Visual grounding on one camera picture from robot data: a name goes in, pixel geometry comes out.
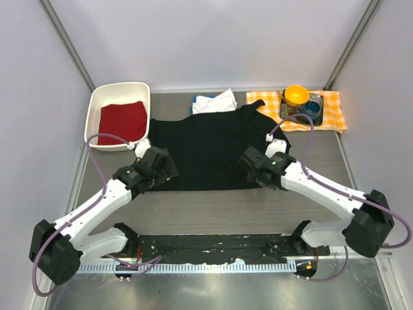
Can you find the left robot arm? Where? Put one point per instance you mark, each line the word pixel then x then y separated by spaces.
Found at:
pixel 60 248

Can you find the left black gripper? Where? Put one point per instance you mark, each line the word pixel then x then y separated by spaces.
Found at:
pixel 168 172

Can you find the blue t shirt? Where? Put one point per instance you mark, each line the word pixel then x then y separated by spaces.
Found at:
pixel 200 104

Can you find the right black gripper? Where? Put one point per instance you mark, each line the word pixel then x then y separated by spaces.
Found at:
pixel 252 177

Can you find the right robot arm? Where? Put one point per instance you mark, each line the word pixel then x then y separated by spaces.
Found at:
pixel 364 222

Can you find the dark patterned tray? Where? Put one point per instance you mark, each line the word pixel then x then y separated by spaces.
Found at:
pixel 286 110

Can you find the slotted cable duct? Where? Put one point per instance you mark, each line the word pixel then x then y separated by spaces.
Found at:
pixel 239 266

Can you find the white t shirt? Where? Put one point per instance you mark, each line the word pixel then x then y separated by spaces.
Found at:
pixel 224 102

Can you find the white plastic tub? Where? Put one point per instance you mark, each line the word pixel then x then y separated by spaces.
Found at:
pixel 118 94

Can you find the orange bowl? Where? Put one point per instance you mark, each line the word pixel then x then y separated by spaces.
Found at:
pixel 296 95

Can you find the blue mug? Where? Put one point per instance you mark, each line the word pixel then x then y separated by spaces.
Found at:
pixel 312 109

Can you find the red t shirt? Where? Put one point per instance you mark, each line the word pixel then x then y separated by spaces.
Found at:
pixel 127 121

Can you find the black t shirt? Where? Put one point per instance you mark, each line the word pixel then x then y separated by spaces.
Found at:
pixel 206 148

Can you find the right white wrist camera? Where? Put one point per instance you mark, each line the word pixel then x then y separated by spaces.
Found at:
pixel 274 145

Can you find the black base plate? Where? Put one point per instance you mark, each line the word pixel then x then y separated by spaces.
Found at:
pixel 218 249

